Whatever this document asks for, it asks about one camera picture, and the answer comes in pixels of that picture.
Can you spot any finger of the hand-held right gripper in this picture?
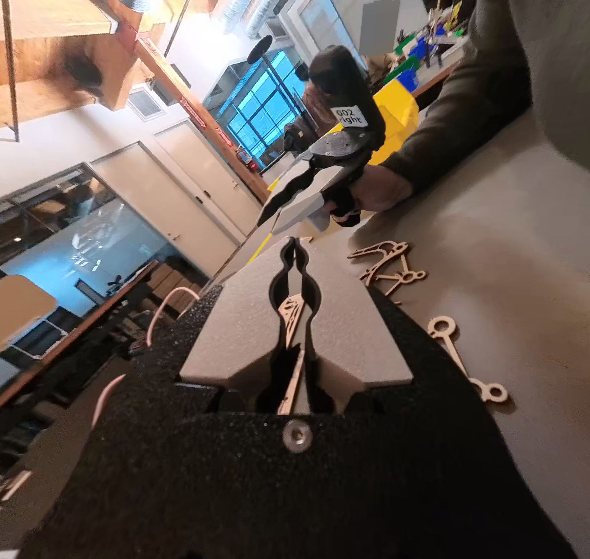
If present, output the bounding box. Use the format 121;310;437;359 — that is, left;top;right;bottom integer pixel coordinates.
255;151;344;228
271;166;346;237

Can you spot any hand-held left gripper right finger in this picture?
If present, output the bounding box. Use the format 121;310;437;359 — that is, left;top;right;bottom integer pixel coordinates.
294;238;414;390

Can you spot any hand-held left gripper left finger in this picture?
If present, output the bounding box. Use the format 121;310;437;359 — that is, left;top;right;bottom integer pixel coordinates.
179;236;298;391

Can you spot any engraved wooden part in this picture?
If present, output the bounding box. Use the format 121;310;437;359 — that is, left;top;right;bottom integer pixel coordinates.
276;292;309;416

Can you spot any curved wooden model part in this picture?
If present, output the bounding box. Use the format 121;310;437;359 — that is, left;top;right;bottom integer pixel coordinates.
347;240;428;302

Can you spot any person's right forearm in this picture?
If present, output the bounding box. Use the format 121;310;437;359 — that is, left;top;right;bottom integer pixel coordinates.
380;29;537;196

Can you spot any person's right hand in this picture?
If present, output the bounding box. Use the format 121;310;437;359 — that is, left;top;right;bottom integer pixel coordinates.
323;165;414;225

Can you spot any yellow plastic bin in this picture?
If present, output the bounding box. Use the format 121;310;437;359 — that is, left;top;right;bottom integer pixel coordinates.
323;79;421;166

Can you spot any yellow tape strip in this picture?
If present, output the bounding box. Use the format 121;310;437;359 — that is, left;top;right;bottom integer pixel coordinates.
248;176;283;266

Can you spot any blue storage bin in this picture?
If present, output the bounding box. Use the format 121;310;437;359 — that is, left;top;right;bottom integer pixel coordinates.
395;63;424;95

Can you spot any stack of cardboard boxes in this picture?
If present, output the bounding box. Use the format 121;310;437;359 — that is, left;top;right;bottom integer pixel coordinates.
147;263;204;321

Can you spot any large grid window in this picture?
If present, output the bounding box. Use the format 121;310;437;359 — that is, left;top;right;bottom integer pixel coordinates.
202;48;309;173

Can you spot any white double door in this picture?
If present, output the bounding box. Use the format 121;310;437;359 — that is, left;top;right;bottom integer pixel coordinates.
90;117;264;276

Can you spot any wooden rod with rings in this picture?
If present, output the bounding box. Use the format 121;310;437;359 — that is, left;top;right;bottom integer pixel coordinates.
427;316;509;405

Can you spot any person's torso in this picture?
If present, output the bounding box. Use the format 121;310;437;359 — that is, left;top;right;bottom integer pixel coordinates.
470;0;590;173

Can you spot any pink cable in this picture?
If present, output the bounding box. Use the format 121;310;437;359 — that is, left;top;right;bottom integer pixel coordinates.
146;286;201;348
91;374;126;428

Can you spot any silver ventilation duct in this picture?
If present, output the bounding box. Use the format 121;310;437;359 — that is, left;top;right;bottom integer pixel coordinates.
225;0;323;40

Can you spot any wall air vent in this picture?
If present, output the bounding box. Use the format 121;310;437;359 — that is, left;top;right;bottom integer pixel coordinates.
126;85;167;123

